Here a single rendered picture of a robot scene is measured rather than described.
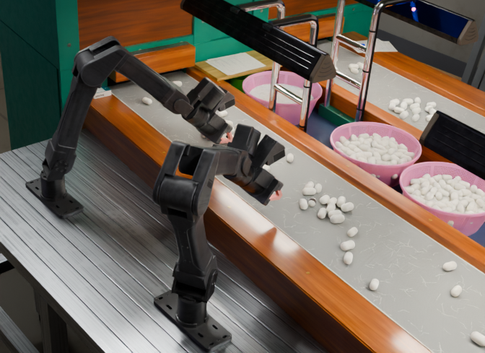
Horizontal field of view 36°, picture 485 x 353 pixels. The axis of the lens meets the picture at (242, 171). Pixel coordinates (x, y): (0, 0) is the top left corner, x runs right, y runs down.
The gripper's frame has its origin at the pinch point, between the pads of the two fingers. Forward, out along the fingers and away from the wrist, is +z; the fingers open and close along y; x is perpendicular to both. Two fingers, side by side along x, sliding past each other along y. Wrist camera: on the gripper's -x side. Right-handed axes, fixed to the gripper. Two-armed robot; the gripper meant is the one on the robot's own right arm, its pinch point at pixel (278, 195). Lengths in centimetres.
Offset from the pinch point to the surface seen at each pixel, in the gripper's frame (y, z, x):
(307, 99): 31.3, 24.3, -26.2
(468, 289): -43.4, 20.6, -7.5
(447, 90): 28, 78, -59
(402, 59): 56, 83, -63
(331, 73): 9.4, 1.1, -32.5
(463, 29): 10, 39, -68
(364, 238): -16.9, 15.8, -3.4
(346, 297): -32.5, -2.0, 8.3
